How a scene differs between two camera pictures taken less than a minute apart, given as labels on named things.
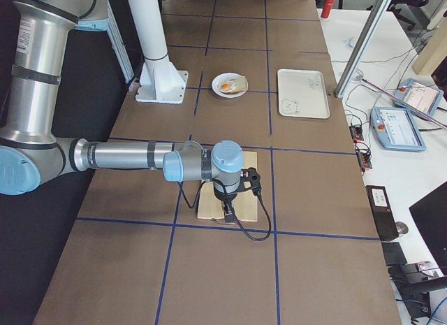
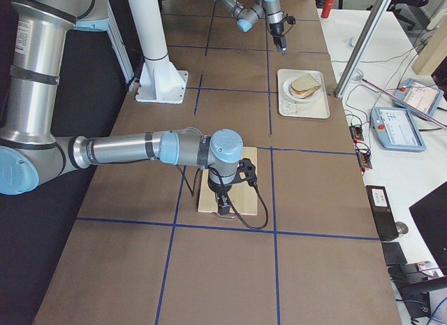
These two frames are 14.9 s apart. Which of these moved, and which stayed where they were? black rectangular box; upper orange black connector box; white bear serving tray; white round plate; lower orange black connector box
Moved: white round plate
Stayed: white bear serving tray; upper orange black connector box; lower orange black connector box; black rectangular box
